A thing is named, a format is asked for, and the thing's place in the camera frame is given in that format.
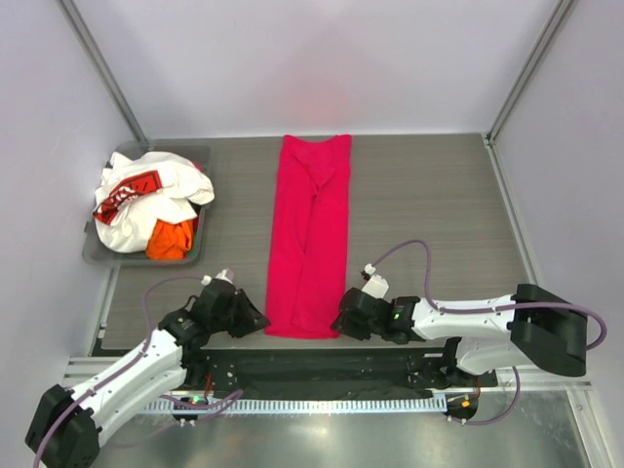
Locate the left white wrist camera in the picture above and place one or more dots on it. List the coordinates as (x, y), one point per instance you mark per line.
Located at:
(225, 274)

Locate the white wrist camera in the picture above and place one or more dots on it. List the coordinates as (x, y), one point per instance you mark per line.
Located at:
(375, 285)
(225, 274)

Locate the white t shirt red print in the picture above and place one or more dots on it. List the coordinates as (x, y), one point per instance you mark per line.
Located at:
(134, 194)

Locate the pink t shirt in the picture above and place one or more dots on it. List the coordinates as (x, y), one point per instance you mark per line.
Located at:
(309, 244)

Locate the orange t shirt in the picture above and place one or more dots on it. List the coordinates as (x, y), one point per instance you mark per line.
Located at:
(171, 241)

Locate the aluminium frame post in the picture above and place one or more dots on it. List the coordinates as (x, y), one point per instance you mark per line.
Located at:
(104, 72)
(538, 53)

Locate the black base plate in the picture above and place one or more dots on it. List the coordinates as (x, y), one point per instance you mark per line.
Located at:
(331, 374)

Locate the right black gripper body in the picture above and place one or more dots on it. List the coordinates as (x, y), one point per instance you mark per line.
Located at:
(362, 331)

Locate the left aluminium frame post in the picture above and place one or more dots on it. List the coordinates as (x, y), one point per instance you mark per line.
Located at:
(104, 72)

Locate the right aluminium frame post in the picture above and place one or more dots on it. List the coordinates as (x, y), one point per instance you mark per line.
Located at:
(538, 53)

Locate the white slotted cable duct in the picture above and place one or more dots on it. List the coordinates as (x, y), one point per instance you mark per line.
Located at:
(437, 403)

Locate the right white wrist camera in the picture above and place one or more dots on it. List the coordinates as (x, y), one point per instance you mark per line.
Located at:
(375, 285)

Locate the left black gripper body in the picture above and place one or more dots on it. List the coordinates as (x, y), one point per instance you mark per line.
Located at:
(221, 322)

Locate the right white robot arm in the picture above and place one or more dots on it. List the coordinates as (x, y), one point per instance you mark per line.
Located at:
(528, 327)

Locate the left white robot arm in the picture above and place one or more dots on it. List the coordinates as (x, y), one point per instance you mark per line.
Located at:
(71, 425)

